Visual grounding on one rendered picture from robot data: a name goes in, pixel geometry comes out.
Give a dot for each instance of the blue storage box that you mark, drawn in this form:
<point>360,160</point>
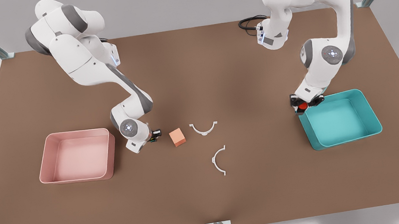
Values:
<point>339,120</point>

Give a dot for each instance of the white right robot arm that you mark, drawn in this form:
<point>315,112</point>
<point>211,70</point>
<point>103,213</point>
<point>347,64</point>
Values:
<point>77,62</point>

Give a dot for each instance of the white curved bracket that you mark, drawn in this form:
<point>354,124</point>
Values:
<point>204,131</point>
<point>215,159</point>

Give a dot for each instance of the red button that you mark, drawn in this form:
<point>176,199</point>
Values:
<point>303,106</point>

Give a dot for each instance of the orange cube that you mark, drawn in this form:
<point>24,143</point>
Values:
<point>177,137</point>

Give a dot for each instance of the pink storage box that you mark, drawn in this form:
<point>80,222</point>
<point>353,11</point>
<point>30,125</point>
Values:
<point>77,158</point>

